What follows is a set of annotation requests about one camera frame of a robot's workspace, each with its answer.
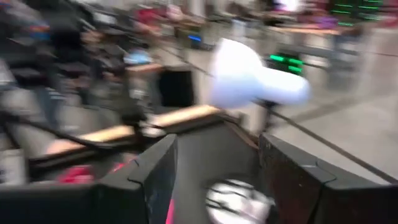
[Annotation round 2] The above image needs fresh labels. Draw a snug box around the white desk lamp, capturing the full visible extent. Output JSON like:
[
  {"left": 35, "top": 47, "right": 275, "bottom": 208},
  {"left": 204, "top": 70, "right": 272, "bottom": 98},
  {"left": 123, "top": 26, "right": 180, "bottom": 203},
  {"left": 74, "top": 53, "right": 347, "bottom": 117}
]
[{"left": 205, "top": 37, "right": 312, "bottom": 224}]

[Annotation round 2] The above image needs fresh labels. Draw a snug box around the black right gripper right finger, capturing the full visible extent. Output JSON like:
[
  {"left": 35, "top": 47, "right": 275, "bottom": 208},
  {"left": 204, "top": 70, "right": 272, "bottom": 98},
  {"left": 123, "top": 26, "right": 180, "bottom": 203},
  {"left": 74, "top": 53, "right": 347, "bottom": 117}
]
[{"left": 259, "top": 133, "right": 398, "bottom": 224}]

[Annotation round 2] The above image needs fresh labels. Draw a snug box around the green lit computer tower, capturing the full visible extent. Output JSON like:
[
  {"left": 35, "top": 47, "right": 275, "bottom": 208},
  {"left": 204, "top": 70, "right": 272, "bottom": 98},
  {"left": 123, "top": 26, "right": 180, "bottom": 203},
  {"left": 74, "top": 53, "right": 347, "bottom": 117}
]
[{"left": 266, "top": 51, "right": 305, "bottom": 77}]

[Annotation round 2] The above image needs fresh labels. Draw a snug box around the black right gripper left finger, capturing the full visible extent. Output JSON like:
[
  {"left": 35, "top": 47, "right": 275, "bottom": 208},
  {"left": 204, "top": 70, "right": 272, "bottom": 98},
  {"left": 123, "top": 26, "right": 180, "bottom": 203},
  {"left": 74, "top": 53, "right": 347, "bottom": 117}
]
[{"left": 0, "top": 134, "right": 178, "bottom": 224}]

